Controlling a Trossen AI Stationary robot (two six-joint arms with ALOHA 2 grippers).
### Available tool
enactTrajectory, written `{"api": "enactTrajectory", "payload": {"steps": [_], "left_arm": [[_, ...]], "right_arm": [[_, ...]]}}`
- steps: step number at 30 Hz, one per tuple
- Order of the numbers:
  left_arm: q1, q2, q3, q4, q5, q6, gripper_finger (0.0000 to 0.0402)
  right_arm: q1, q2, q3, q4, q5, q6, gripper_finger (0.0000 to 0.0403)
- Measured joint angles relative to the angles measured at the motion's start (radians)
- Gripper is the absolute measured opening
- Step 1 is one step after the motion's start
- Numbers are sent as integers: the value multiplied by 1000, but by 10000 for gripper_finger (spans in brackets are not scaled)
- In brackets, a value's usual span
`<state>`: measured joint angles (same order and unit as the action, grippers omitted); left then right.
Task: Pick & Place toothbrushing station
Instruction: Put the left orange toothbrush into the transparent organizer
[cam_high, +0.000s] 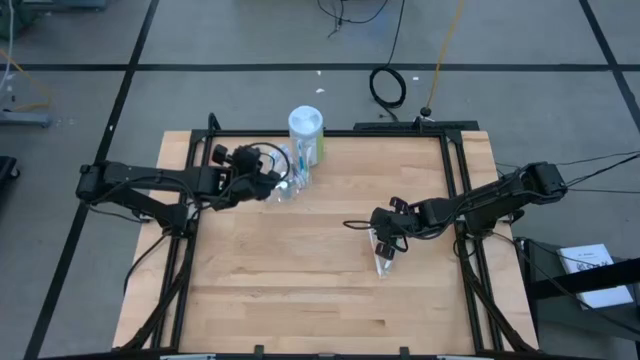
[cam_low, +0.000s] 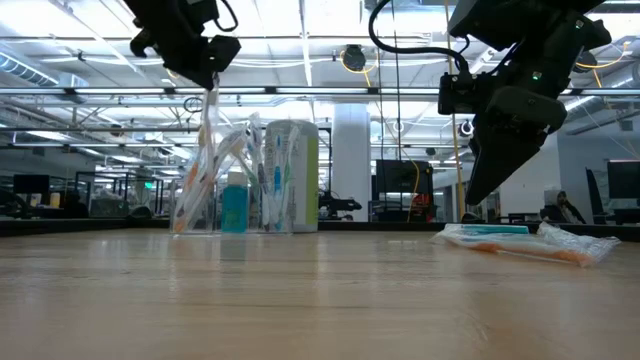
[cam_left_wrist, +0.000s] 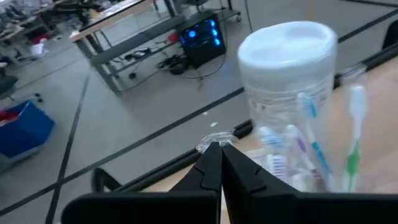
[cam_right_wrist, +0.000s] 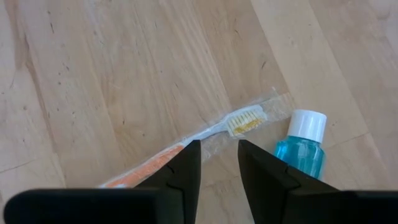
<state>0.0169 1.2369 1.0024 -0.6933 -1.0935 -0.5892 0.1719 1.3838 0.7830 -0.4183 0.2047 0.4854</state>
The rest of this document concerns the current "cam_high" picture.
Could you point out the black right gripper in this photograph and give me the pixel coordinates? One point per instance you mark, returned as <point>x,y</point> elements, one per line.
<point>405,222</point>

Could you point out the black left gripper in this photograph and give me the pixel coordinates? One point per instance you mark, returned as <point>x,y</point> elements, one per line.
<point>245,185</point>

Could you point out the orange white toothbrush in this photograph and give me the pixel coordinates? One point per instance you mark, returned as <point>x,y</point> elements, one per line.
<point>384,267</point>

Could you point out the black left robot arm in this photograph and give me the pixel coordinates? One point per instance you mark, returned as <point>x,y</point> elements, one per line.
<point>150,177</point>

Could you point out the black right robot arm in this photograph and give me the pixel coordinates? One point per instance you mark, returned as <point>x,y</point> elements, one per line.
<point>490,197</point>

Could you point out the white green cylindrical canister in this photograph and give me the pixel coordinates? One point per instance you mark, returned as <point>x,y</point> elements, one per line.
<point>306,120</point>

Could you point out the black flat bar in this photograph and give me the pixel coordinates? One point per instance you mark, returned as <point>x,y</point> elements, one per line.
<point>390,125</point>

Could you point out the black side cart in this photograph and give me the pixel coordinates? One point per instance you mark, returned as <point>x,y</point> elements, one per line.
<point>575,282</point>

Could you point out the white booklet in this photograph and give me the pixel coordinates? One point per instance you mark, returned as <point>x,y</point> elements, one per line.
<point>585,255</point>

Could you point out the gray stand base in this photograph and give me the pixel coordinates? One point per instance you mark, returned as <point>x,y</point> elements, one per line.
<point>25,119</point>

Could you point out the black caster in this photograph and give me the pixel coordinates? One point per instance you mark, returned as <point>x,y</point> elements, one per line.
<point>7,170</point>

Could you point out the green machine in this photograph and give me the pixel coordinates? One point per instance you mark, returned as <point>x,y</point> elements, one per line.
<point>12,17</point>

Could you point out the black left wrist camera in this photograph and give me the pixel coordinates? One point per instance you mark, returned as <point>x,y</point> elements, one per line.
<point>246,157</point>

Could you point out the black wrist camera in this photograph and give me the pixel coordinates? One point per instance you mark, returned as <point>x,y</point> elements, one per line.
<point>382,220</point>
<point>246,157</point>

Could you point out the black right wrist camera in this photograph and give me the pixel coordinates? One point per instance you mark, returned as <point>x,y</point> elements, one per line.
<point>382,220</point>

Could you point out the black metal table frame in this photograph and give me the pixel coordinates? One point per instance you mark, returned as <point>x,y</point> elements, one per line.
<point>325,133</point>

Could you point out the black camera mount knob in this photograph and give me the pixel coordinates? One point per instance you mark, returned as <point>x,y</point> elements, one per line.
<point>425,111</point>

